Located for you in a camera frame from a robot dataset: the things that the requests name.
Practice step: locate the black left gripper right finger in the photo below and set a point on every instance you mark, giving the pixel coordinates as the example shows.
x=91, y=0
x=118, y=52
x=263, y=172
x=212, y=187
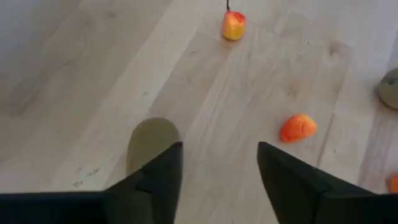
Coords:
x=311, y=199

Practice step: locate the small orange yellow pepper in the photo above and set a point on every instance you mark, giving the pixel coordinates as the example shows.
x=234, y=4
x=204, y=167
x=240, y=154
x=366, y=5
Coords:
x=297, y=128
x=233, y=26

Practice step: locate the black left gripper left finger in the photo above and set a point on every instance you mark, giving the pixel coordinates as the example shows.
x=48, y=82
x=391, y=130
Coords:
x=140, y=202

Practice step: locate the small round orange fruit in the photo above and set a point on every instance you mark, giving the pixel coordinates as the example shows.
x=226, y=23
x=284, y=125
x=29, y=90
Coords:
x=394, y=184

